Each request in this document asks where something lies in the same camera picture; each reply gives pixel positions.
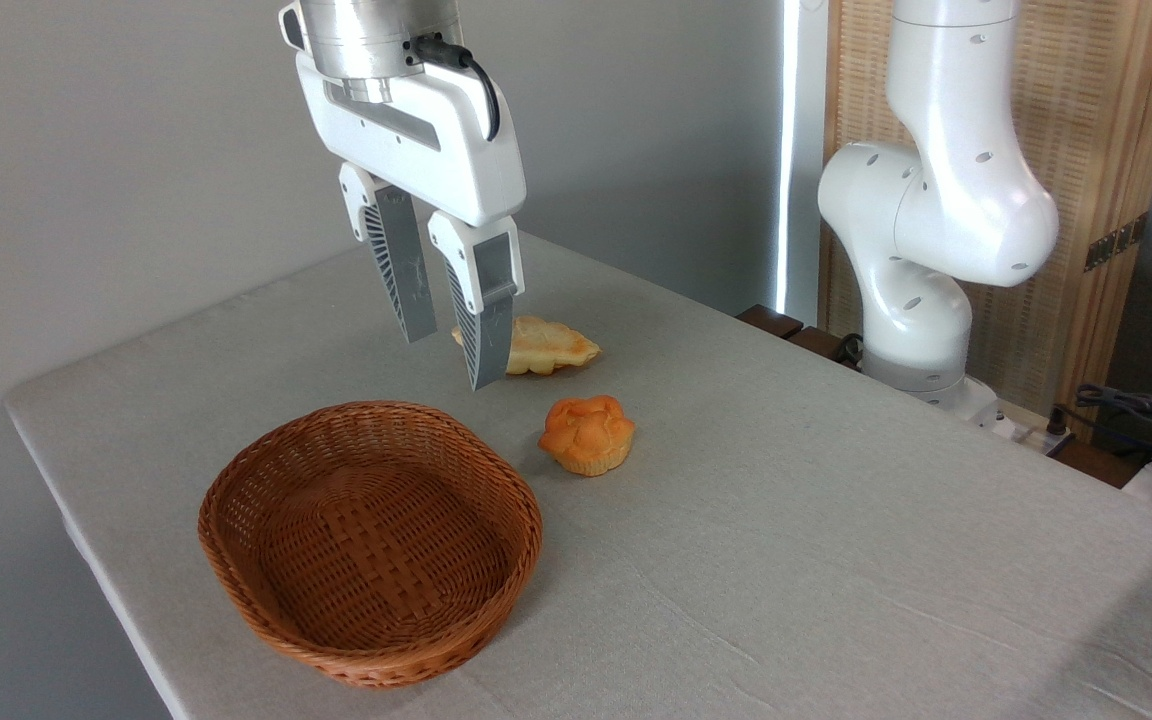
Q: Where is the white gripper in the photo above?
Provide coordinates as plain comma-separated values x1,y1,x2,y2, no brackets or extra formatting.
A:
295,50,528,392

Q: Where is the orange muffin bread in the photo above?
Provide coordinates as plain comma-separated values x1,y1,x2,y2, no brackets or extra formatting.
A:
538,395,636,477

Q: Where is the flat yellow leaf-shaped bread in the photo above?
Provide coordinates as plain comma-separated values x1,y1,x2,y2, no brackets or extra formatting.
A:
451,315,601,377

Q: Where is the brown wicker basket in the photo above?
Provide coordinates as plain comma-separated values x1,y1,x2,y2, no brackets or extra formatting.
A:
198,401,544,689

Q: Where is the dark brown wooden furniture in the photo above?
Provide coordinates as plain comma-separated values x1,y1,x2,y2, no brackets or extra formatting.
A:
736,304,863,373

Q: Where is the grey tablecloth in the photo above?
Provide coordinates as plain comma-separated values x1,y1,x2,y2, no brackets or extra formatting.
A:
4,210,1152,720

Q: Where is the dark metal screen hinge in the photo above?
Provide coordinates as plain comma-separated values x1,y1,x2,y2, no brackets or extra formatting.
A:
1083,211,1150,273

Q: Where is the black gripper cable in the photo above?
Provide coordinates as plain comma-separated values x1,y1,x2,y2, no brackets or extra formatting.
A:
406,34,503,143

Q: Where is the white vertical window frame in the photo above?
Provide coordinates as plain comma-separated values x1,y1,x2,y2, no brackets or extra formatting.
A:
774,0,830,326

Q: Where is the black cable bundle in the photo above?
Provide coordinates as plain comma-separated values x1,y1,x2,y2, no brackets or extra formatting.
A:
1048,383,1152,473

